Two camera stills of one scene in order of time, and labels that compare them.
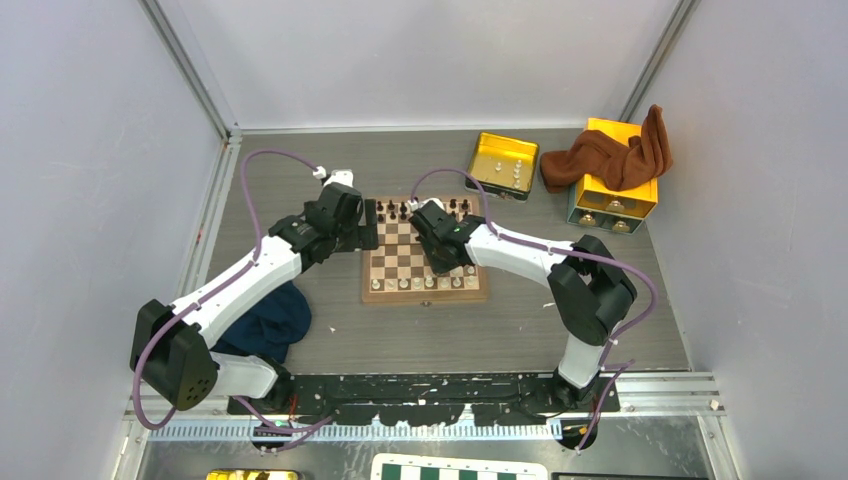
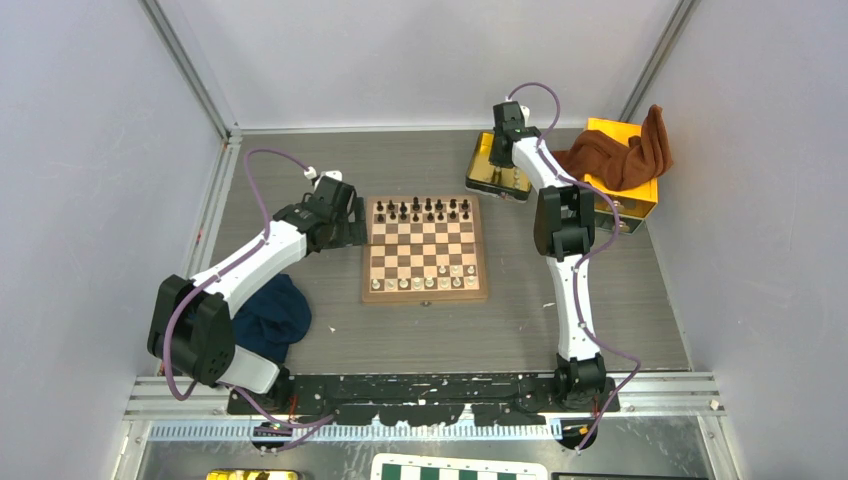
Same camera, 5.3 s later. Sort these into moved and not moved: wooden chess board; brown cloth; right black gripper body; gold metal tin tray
Moved: right black gripper body
Not moved: wooden chess board; brown cloth; gold metal tin tray
